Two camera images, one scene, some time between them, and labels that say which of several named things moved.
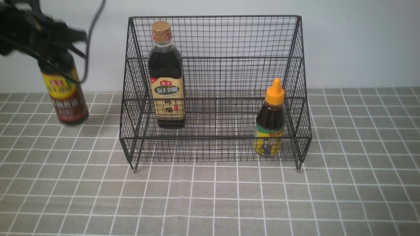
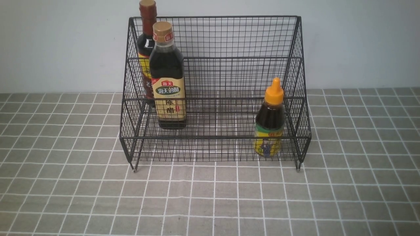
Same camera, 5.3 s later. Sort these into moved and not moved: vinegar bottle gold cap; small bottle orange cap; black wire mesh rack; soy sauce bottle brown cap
Moved: soy sauce bottle brown cap
Not moved: vinegar bottle gold cap; black wire mesh rack; small bottle orange cap
